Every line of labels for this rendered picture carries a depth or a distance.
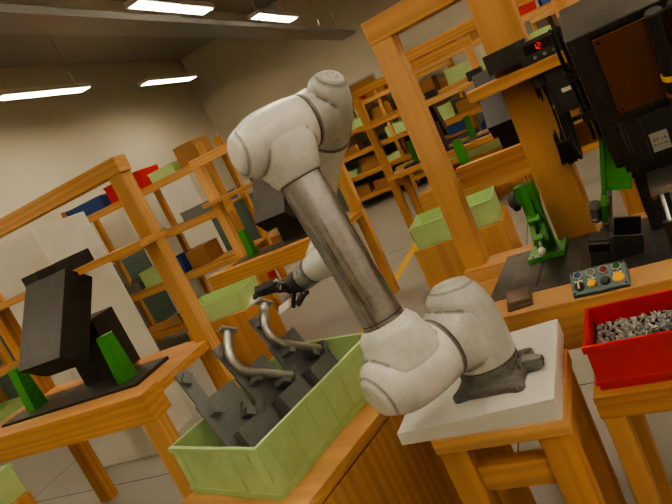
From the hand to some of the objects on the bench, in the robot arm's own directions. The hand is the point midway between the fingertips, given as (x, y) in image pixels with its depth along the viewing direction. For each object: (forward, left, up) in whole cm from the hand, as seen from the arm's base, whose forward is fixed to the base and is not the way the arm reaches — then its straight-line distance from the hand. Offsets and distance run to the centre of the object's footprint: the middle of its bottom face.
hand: (267, 304), depth 199 cm
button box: (+16, -99, -36) cm, 107 cm away
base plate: (+46, -117, -36) cm, 131 cm away
